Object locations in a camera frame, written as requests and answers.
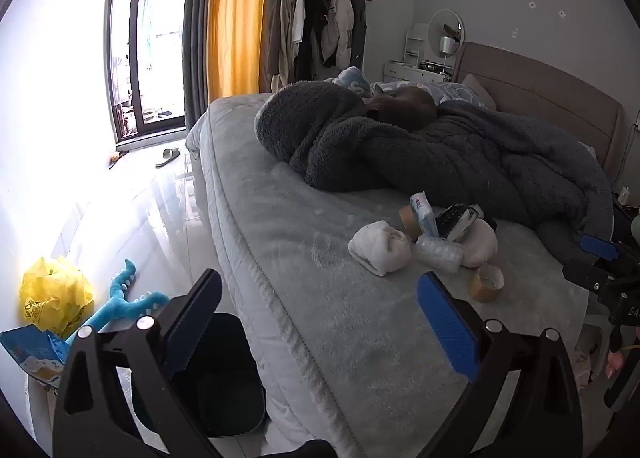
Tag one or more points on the dark grey garment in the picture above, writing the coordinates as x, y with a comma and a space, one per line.
359, 33

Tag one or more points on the black jacket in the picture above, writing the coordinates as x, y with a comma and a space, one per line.
312, 18

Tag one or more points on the dark framed balcony window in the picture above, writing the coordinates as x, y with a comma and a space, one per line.
160, 38

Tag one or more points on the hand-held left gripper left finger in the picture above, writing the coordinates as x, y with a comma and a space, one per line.
192, 323

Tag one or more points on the white cylinder lamp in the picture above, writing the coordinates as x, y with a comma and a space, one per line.
446, 46

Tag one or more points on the clear bubble wrap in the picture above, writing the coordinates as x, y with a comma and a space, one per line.
440, 253

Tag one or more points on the blue plush toy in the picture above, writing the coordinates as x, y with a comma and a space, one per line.
120, 303

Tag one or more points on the white dresser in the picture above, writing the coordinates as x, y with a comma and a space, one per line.
410, 72

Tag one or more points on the light blue tissue packet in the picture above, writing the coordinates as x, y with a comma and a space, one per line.
425, 213

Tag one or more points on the white shelf organiser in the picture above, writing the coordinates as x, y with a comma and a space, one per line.
415, 41

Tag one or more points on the brown tape roll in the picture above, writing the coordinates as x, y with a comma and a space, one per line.
407, 224
480, 291

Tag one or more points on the brown upholstered headboard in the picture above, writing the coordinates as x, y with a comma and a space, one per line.
540, 93

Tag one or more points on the blue white plush cloth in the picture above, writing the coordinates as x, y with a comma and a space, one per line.
350, 78

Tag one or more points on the blue packaging bag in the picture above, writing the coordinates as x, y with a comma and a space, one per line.
30, 353

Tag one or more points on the light blue patterned pillow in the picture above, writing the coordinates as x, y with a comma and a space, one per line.
460, 93

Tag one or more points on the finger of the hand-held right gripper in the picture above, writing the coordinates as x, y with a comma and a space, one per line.
600, 246
582, 272

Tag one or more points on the grey slipper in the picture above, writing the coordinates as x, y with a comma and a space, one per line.
167, 157

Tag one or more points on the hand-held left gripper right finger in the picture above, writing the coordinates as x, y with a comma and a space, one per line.
447, 328

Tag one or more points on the yellow curtain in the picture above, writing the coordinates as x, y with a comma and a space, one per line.
235, 13

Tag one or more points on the grey bed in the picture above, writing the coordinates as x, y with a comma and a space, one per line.
300, 238

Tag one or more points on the dark grey fluffy blanket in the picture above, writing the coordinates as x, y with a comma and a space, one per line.
450, 163

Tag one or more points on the person's right hand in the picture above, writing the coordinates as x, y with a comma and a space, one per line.
614, 363

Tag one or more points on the dark trash bin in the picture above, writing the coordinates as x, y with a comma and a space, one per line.
225, 388

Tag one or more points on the beige coat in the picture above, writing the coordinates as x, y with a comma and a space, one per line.
284, 28

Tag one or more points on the yellow plastic bag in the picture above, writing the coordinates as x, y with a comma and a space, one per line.
55, 293

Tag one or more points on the black and white box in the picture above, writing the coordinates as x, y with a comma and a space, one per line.
457, 220

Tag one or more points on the beige pillow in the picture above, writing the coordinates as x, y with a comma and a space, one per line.
477, 84

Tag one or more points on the white sock bundle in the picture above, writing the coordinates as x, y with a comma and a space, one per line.
380, 248

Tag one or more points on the white shirt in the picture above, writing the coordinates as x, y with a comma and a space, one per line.
299, 18

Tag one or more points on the cream jacket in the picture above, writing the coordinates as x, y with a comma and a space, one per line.
340, 18

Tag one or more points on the round mirror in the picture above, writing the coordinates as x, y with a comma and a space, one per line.
440, 24

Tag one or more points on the cream rounded cloth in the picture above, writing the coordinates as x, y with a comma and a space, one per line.
480, 248

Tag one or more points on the brown fleece cloth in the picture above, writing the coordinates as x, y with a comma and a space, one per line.
405, 106

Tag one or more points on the small orange toy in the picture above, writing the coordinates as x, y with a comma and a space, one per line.
117, 157

